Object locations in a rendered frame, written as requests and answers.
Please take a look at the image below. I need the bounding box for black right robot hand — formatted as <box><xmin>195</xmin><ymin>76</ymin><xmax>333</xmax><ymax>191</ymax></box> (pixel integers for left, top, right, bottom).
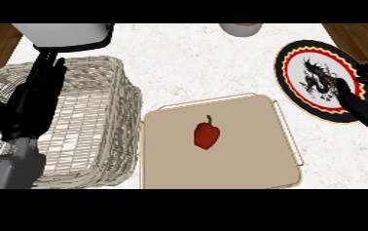
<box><xmin>335</xmin><ymin>62</ymin><xmax>368</xmax><ymax>128</ymax></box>

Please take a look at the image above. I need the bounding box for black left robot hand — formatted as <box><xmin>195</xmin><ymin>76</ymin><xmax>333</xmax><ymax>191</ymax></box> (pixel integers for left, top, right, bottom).
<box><xmin>0</xmin><ymin>51</ymin><xmax>70</xmax><ymax>143</ymax></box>

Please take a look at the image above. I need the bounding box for black red dragon plate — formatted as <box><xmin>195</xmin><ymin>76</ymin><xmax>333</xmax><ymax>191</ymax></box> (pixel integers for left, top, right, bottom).
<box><xmin>275</xmin><ymin>39</ymin><xmax>368</xmax><ymax>124</ymax></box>

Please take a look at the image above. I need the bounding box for beige tray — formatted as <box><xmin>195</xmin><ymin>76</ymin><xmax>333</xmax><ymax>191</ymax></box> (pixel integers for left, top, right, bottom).
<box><xmin>141</xmin><ymin>92</ymin><xmax>305</xmax><ymax>190</ymax></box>

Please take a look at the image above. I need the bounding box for red bell pepper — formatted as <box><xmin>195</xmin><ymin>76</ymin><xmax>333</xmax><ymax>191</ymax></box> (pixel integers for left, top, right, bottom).
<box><xmin>194</xmin><ymin>114</ymin><xmax>222</xmax><ymax>151</ymax></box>

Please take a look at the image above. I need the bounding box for pale wicker basket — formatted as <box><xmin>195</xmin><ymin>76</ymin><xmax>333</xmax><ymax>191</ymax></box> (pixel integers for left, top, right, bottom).
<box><xmin>0</xmin><ymin>55</ymin><xmax>145</xmax><ymax>190</ymax></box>

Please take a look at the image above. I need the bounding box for pale grey appliance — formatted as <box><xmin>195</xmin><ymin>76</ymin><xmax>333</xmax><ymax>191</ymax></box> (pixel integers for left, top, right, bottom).
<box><xmin>12</xmin><ymin>23</ymin><xmax>117</xmax><ymax>53</ymax></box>

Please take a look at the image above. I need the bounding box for grey round container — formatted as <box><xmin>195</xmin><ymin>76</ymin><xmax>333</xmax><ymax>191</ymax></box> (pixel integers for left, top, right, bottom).
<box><xmin>219</xmin><ymin>23</ymin><xmax>266</xmax><ymax>38</ymax></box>

